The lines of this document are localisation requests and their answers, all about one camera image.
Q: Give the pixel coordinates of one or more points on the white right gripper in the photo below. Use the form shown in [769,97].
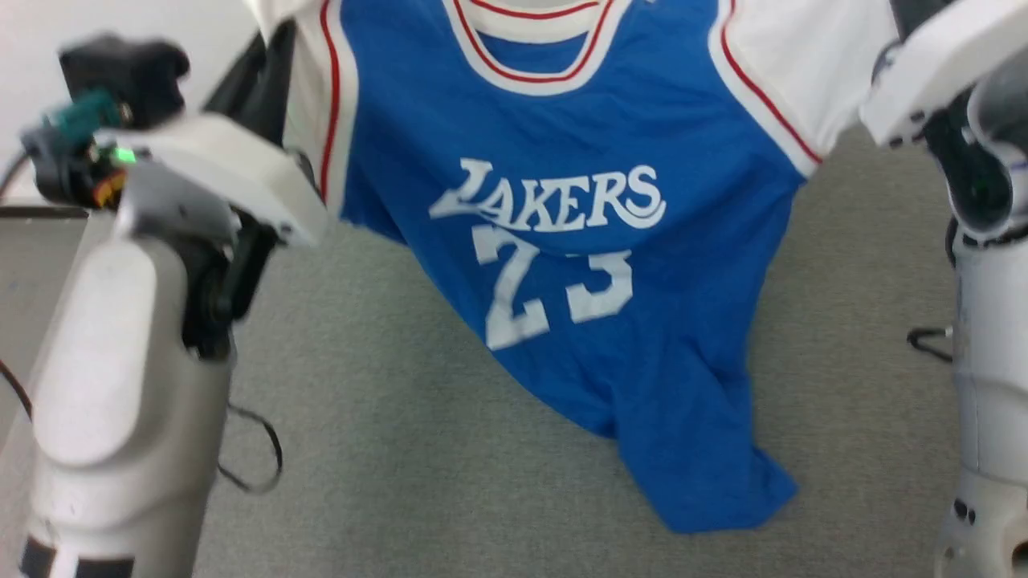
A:
[940,64]

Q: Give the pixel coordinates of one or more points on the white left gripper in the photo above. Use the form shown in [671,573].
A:
[225,172]

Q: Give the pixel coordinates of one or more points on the blue white Lakers jersey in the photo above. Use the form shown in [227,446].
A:
[562,120]

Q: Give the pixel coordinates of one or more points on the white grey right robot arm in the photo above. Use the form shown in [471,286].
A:
[996,361]

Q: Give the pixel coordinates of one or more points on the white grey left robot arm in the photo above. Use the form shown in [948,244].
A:
[120,361]

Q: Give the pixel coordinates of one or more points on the black baseboard strip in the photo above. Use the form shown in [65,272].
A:
[40,213]

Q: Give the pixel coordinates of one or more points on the grey fabric sofa seat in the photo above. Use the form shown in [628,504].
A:
[401,482]

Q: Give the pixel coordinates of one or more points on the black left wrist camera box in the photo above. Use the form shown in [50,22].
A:
[120,76]

